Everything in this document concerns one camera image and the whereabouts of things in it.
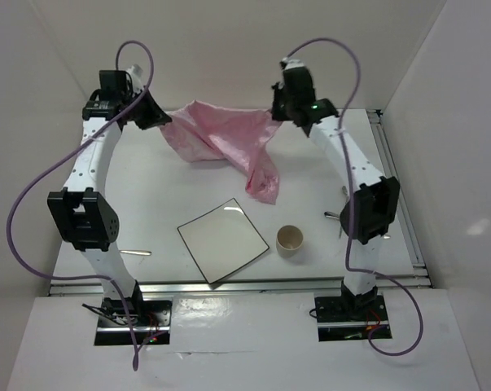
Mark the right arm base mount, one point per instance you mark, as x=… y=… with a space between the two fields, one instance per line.
x=335 y=323

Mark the silver knife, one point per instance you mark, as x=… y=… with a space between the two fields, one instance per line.
x=336 y=217

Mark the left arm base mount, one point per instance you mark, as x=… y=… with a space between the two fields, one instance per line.
x=152 y=326

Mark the square white plate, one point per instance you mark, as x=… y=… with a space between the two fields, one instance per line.
x=222 y=241

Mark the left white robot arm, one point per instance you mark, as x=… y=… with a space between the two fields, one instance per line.
x=81 y=213

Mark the beige cup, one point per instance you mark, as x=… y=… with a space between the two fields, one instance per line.
x=289 y=240

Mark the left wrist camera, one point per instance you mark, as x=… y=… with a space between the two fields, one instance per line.
x=136 y=74

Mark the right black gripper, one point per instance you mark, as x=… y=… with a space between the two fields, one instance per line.
x=276 y=115

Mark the silver fork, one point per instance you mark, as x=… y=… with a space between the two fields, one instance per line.
x=140 y=253

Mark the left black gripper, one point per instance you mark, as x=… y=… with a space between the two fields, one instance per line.
x=155 y=116

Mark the pink satin cloth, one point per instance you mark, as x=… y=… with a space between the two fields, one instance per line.
x=201 y=131

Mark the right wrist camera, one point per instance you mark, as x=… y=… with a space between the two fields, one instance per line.
x=288 y=63

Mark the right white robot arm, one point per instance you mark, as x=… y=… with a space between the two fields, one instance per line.
x=372 y=198

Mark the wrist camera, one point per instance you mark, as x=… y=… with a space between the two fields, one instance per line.
x=288 y=63
x=136 y=74

